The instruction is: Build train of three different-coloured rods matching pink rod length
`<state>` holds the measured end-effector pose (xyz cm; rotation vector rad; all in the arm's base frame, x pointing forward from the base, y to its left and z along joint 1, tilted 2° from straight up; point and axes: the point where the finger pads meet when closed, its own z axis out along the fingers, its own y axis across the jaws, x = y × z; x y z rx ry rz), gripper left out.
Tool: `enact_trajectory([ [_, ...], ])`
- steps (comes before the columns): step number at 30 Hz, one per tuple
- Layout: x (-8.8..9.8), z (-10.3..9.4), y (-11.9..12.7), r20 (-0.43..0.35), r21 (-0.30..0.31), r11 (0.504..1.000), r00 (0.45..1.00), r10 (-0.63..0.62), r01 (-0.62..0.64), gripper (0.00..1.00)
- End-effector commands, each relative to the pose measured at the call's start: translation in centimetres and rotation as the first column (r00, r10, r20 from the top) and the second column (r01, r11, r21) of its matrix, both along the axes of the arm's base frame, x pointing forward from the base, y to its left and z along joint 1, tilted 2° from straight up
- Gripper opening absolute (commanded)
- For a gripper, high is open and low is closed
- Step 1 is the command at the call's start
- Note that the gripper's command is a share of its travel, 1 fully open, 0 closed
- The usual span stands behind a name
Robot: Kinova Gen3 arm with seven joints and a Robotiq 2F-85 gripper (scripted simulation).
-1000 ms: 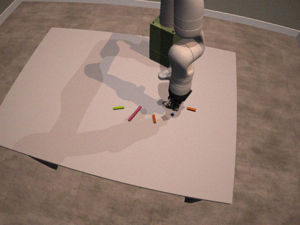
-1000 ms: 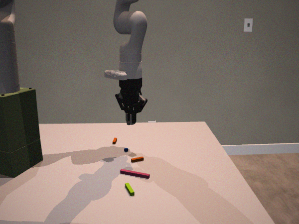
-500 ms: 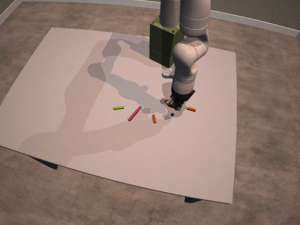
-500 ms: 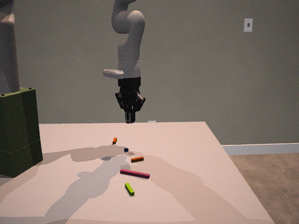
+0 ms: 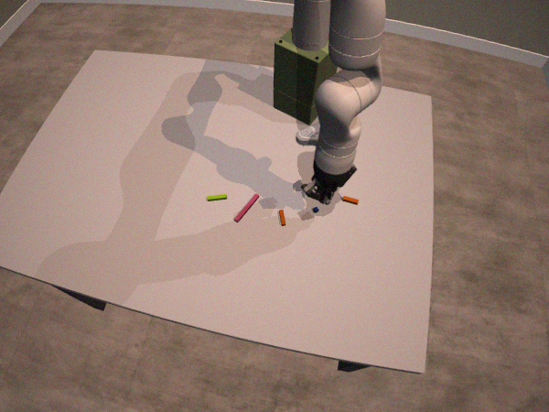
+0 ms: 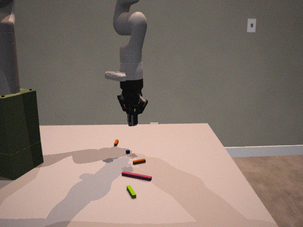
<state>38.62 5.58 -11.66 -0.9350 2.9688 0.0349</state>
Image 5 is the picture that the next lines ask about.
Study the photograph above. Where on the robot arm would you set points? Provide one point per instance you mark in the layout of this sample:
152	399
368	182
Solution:
355	33

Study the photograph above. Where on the pink long rod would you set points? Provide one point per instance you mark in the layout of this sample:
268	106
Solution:
247	207

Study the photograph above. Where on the lime green rod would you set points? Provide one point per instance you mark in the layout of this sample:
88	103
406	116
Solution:
217	197

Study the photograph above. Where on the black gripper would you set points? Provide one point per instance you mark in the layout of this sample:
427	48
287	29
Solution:
324	181

